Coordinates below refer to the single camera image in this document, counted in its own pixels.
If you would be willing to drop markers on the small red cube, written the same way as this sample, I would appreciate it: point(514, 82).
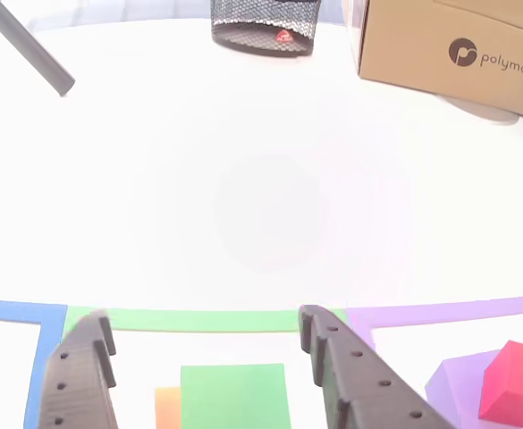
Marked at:
point(516, 384)

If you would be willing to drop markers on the grey metal rod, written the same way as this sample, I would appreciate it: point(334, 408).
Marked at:
point(24, 44)

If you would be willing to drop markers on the blue square frame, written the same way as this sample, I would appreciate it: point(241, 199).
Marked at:
point(42, 357)

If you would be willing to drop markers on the orange cube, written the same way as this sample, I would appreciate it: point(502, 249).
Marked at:
point(167, 409)

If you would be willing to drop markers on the green cube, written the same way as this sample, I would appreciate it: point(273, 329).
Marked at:
point(234, 397)

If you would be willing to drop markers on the black mesh pen holder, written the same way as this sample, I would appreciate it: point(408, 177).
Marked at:
point(265, 27)

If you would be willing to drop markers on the large purple cube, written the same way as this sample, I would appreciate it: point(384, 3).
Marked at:
point(453, 389)

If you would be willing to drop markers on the purple square frame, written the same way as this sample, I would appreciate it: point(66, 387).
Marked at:
point(422, 313)

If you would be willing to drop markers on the green square frame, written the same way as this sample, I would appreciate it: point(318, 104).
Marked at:
point(198, 321)

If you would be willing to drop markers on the cardboard box polymaker logo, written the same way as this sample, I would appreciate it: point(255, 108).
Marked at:
point(422, 58)

